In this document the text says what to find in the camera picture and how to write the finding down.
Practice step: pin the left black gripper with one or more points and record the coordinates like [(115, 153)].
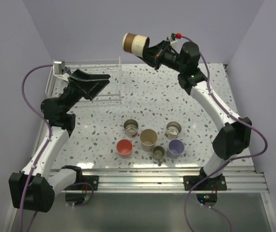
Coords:
[(90, 89)]

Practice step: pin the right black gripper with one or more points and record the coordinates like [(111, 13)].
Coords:
[(159, 49)]

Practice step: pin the steel cup with brown sleeve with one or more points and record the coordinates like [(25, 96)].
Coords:
[(135, 44)]

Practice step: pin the blue cup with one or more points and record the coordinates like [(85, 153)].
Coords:
[(68, 71)]

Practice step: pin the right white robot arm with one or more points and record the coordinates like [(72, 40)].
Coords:
[(233, 131)]

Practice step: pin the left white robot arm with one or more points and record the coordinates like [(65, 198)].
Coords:
[(32, 188)]

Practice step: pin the steel cup right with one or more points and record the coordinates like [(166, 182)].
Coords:
[(173, 130)]

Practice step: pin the red cup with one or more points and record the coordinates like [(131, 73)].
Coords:
[(124, 148)]

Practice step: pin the beige tall cup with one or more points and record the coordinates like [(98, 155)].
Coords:
[(148, 139)]

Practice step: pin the purple cup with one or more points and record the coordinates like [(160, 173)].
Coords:
[(175, 148)]

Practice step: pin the small olive mug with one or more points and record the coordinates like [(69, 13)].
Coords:
[(158, 153)]

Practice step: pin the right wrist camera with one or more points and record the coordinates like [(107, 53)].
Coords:
[(173, 39)]

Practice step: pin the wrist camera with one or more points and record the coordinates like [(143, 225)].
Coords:
[(173, 39), (58, 70)]

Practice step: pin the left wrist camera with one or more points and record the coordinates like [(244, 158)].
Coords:
[(58, 70)]

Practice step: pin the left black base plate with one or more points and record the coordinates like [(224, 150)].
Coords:
[(92, 180)]

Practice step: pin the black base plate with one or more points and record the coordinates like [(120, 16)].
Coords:
[(92, 180), (217, 183)]

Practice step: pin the aluminium rail frame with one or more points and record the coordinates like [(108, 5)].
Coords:
[(155, 200)]

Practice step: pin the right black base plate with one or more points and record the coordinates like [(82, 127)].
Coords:
[(217, 183)]

